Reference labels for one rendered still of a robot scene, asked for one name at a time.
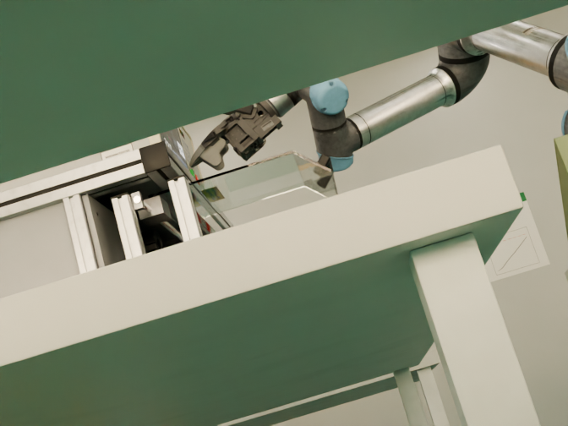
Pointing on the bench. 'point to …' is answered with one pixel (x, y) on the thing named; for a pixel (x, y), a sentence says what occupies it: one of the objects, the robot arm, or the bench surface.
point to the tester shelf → (108, 186)
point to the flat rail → (206, 219)
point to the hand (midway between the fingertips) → (192, 160)
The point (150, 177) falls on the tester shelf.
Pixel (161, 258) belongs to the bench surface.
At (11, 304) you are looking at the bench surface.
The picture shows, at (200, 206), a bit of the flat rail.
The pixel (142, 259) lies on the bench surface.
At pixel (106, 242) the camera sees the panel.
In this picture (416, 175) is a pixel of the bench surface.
